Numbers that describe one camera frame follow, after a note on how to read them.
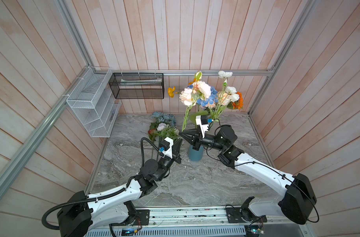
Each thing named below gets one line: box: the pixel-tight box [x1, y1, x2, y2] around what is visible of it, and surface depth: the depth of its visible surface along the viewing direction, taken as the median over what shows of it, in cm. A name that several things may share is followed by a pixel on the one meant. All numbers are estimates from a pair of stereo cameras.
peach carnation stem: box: [179, 71, 212, 132], surface depth 51 cm
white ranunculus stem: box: [216, 70, 233, 119], surface depth 65 cm
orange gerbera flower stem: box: [232, 91, 244, 110], surface depth 76 cm
